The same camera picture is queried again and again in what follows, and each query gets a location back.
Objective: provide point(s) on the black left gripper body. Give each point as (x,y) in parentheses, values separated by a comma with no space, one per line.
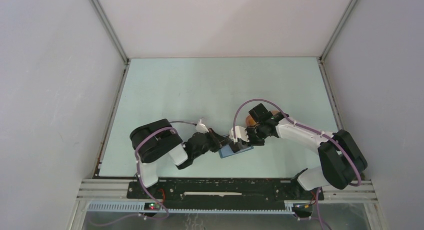
(211,143)

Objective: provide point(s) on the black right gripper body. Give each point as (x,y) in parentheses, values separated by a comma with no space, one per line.
(256,135)

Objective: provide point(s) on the blue card holder wallet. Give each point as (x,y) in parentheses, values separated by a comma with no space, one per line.
(233,148)

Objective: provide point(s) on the pink oval tray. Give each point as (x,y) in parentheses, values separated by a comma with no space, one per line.
(249,121)

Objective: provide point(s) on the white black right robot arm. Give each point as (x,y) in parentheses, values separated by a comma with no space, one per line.
(341,160)

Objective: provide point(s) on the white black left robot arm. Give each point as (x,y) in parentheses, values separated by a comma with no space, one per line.
(155,140)

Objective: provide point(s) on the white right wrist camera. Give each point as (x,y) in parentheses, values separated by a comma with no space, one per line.
(238,133)

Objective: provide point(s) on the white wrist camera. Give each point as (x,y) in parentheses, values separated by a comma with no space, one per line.
(238,133)
(201,127)

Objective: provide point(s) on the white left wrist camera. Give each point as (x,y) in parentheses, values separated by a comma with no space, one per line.
(201,127)

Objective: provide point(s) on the blue-white cable duct strip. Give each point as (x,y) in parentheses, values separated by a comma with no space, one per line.
(141,207)

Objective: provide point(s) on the aluminium frame rail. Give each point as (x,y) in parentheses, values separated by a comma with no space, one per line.
(116,190)

